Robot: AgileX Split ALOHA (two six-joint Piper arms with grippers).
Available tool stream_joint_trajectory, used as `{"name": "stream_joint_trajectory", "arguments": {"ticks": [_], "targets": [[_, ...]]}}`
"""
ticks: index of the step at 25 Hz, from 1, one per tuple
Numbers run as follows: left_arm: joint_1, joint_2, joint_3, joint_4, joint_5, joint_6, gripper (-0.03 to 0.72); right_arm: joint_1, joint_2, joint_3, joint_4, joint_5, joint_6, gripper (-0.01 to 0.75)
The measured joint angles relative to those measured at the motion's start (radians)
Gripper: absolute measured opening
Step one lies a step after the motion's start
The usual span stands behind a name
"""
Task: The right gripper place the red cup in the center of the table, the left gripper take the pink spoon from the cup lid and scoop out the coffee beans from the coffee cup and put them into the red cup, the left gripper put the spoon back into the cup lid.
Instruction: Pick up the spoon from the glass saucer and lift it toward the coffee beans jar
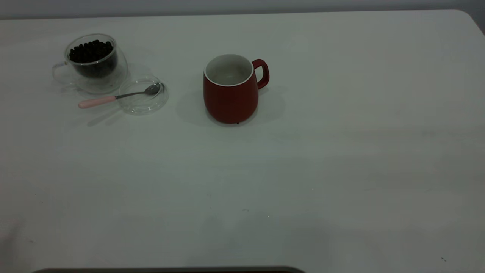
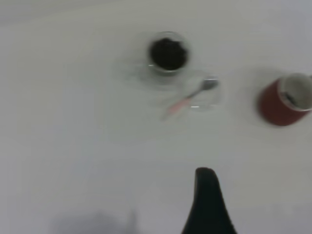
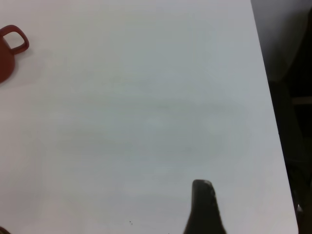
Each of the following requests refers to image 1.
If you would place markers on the red ceramic mug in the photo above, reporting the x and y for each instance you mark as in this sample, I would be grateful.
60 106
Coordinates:
231 102

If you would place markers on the dark coffee beans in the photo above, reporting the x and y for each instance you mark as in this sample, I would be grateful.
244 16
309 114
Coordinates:
91 52

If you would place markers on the small clear glass dish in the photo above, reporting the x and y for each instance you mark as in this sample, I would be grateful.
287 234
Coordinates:
147 106

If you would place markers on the clear double-wall glass cup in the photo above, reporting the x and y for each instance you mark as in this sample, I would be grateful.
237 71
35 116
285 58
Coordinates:
110 81

